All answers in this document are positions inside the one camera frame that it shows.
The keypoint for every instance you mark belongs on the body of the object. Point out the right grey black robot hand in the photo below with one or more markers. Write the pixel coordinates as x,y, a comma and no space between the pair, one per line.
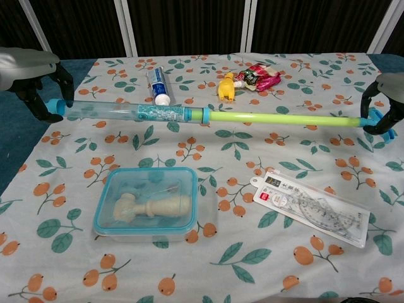
391,82

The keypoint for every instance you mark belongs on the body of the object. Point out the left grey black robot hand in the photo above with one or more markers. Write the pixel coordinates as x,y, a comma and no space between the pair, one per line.
25,66

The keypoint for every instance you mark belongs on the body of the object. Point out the blue and green water pump toy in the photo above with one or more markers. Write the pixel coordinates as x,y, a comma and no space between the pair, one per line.
195,114

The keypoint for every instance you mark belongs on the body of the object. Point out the red snack pouch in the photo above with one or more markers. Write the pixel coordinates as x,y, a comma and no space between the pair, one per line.
260,77

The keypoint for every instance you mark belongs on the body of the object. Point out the white blue toothpaste tube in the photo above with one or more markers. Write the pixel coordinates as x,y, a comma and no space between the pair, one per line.
158,83

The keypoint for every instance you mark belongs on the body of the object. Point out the clear packaged ruler set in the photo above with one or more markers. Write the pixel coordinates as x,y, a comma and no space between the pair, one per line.
315,208

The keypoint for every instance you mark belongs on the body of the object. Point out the yellow rubber chicken toy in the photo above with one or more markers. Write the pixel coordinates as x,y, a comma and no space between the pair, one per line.
226,88

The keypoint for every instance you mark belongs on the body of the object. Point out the clear container with blue lid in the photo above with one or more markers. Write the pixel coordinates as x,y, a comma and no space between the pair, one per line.
145,180

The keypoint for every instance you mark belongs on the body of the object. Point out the floral orange berry tablecloth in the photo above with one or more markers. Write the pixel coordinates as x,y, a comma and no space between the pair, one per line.
202,271

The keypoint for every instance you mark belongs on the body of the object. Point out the black partition panel white frame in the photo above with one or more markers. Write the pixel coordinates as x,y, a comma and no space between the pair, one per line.
82,25
315,25
189,25
398,28
9,22

